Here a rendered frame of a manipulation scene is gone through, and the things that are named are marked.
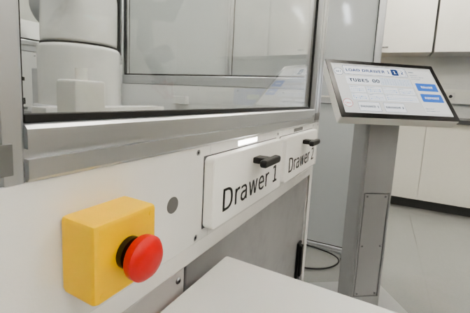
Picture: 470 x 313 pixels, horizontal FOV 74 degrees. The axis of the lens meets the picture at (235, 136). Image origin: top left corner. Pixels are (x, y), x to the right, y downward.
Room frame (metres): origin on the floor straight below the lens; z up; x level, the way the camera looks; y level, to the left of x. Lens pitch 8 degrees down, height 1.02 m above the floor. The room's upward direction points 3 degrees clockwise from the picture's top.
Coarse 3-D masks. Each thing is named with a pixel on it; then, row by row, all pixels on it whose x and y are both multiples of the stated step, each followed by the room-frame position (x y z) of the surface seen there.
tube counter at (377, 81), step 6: (372, 78) 1.36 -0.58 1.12; (378, 78) 1.36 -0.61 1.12; (384, 78) 1.37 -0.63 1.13; (390, 78) 1.37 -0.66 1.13; (378, 84) 1.34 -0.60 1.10; (384, 84) 1.35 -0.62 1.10; (390, 84) 1.35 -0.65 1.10; (396, 84) 1.36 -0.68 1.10; (402, 84) 1.36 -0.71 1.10; (408, 84) 1.37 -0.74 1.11
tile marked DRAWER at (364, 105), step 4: (360, 104) 1.25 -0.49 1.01; (364, 104) 1.25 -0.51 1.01; (368, 104) 1.26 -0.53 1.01; (372, 104) 1.26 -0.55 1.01; (376, 104) 1.26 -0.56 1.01; (360, 108) 1.24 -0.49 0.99; (364, 108) 1.24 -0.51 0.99; (368, 108) 1.24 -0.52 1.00; (372, 108) 1.25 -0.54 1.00; (376, 108) 1.25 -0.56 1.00; (380, 108) 1.25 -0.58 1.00
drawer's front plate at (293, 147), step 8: (288, 136) 0.75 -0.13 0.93; (296, 136) 0.78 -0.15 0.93; (304, 136) 0.85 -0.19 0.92; (312, 136) 0.92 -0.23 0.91; (288, 144) 0.73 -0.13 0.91; (296, 144) 0.79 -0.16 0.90; (304, 144) 0.86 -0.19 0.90; (288, 152) 0.74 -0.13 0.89; (296, 152) 0.79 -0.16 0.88; (304, 152) 0.86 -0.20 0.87; (312, 152) 0.94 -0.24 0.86; (288, 160) 0.74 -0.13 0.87; (296, 160) 0.80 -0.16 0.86; (312, 160) 0.94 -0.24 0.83; (288, 168) 0.74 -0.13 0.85; (296, 168) 0.80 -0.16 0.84; (304, 168) 0.87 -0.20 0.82; (280, 176) 0.72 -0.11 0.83; (288, 176) 0.75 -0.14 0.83
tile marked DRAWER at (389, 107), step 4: (384, 104) 1.27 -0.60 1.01; (388, 104) 1.27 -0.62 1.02; (392, 104) 1.28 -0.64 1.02; (396, 104) 1.28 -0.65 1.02; (400, 104) 1.28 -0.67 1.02; (388, 108) 1.26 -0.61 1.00; (392, 108) 1.26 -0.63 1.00; (396, 108) 1.26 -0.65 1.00; (400, 108) 1.27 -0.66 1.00; (404, 108) 1.27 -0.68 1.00
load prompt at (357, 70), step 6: (342, 66) 1.38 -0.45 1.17; (348, 66) 1.38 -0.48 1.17; (354, 66) 1.39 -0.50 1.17; (360, 66) 1.39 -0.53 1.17; (366, 66) 1.40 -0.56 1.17; (348, 72) 1.36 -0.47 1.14; (354, 72) 1.37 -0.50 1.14; (360, 72) 1.37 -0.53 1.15; (366, 72) 1.38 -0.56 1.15; (372, 72) 1.38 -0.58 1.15; (378, 72) 1.39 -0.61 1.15; (384, 72) 1.39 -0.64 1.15; (390, 72) 1.40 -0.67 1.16; (396, 72) 1.41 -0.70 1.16; (402, 72) 1.41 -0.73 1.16
